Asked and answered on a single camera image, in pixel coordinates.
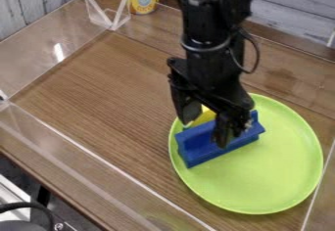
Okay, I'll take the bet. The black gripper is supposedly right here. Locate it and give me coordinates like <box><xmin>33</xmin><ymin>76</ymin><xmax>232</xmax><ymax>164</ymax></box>
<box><xmin>167</xmin><ymin>45</ymin><xmax>256</xmax><ymax>150</ymax></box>

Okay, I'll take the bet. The blue T-shaped block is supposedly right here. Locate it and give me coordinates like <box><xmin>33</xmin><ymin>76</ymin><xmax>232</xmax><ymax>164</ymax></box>
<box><xmin>172</xmin><ymin>110</ymin><xmax>265</xmax><ymax>168</ymax></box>

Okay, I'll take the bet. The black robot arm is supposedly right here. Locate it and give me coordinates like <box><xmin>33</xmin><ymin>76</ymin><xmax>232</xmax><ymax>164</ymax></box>
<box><xmin>167</xmin><ymin>0</ymin><xmax>255</xmax><ymax>148</ymax></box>

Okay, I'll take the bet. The green round plate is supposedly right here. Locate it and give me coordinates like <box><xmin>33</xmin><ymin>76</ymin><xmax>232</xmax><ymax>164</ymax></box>
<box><xmin>168</xmin><ymin>94</ymin><xmax>323</xmax><ymax>214</ymax></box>

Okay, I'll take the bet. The yellow banana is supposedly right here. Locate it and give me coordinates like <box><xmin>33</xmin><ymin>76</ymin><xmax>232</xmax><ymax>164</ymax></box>
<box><xmin>183</xmin><ymin>106</ymin><xmax>216</xmax><ymax>129</ymax></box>

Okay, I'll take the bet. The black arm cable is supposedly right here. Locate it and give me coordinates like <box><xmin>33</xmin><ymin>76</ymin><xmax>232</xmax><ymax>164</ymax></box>
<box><xmin>228</xmin><ymin>28</ymin><xmax>261</xmax><ymax>75</ymax></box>

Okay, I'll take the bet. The clear acrylic enclosure wall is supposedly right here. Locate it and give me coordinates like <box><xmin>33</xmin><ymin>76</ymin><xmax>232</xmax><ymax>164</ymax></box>
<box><xmin>0</xmin><ymin>0</ymin><xmax>335</xmax><ymax>231</ymax></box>

